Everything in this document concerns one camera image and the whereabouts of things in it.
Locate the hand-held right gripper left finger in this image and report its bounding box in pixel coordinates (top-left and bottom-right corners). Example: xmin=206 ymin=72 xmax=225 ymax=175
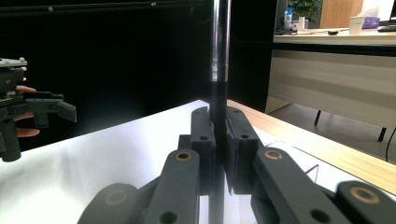
xmin=177 ymin=105 xmax=217 ymax=196

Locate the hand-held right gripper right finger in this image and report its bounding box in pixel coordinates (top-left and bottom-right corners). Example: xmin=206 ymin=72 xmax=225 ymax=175
xmin=225 ymin=105 xmax=265 ymax=195

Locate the black pen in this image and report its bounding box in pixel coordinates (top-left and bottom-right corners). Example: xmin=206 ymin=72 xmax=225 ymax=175
xmin=207 ymin=0 xmax=233 ymax=224

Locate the white table sheet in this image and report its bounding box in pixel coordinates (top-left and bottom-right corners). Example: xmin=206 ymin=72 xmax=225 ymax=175
xmin=0 ymin=99 xmax=396 ymax=224

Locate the black curtain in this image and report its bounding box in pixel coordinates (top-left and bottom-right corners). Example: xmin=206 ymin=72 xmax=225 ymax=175
xmin=0 ymin=0 xmax=278 ymax=152

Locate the beige office desk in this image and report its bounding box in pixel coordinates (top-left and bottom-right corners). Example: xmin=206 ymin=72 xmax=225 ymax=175
xmin=265 ymin=27 xmax=396 ymax=144

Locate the small white container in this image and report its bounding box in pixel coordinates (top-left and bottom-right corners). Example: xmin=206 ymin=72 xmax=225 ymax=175
xmin=297 ymin=16 xmax=309 ymax=32

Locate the blue bottle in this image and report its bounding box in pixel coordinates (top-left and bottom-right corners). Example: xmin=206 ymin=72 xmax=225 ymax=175
xmin=283 ymin=7 xmax=295 ymax=31

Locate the green potted plant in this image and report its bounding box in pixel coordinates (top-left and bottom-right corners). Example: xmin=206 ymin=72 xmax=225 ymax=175
xmin=288 ymin=0 xmax=323 ymax=21

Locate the wooden cabinet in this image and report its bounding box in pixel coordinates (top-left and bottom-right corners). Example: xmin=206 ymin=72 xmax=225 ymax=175
xmin=320 ymin=0 xmax=364 ymax=30

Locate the white paper cup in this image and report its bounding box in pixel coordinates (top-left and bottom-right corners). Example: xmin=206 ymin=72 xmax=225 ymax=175
xmin=348 ymin=16 xmax=366 ymax=35

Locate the purple tissue box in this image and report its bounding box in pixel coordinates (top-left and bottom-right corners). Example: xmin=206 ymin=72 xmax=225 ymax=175
xmin=358 ymin=0 xmax=381 ymax=30

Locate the black keyboard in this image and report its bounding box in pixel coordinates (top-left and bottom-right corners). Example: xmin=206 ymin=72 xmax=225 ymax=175
xmin=376 ymin=25 xmax=396 ymax=34

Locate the computer monitor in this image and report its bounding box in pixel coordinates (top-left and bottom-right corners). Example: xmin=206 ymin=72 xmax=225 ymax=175
xmin=377 ymin=0 xmax=396 ymax=23

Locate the black metal frame beam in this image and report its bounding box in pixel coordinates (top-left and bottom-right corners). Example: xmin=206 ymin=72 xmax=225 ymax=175
xmin=0 ymin=0 xmax=216 ymax=17

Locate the black cable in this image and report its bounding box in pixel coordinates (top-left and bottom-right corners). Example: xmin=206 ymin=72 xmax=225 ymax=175
xmin=385 ymin=125 xmax=396 ymax=163

